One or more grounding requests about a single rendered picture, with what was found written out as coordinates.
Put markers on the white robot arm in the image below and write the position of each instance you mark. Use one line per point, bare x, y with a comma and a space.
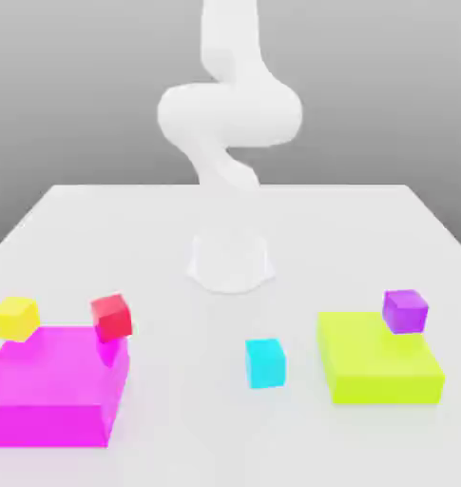
230, 110

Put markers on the large magenta box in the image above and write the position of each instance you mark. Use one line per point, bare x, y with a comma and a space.
51, 384

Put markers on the small yellow cube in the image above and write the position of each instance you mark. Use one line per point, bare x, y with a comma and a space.
14, 319

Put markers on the small red cube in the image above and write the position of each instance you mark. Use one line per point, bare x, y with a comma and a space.
112, 319

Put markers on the small purple cube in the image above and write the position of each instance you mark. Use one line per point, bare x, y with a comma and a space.
405, 312

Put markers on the large lime box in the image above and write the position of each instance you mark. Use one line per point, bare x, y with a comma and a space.
374, 361

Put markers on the small cyan cube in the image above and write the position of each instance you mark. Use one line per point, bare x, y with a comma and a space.
265, 363

